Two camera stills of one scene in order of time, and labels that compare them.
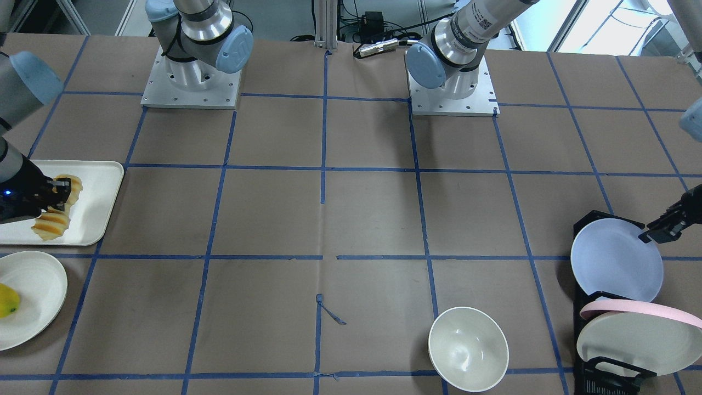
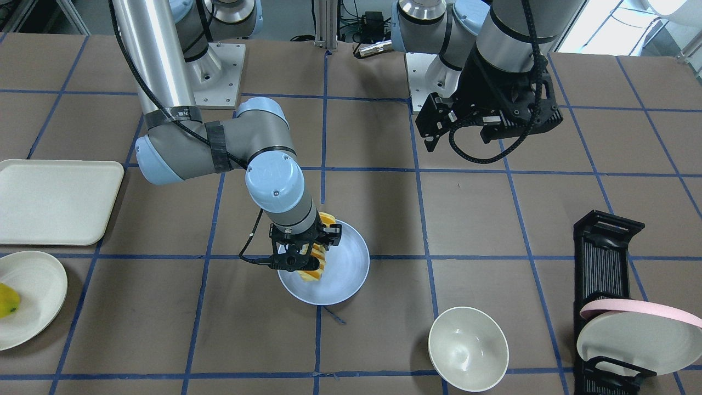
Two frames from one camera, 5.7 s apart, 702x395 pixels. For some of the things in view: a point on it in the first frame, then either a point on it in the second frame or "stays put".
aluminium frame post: x=326 y=12 stays put
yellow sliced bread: x=54 y=222 -> x=318 y=252
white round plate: x=42 y=285 stays put
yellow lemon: x=9 y=301 stays put
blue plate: x=607 y=255 -> x=345 y=270
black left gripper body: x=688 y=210 -> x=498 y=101
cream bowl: x=469 y=348 stays put
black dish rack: x=598 y=375 stays put
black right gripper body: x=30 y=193 -> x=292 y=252
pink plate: x=643 y=308 stays put
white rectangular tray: x=78 y=196 stays put
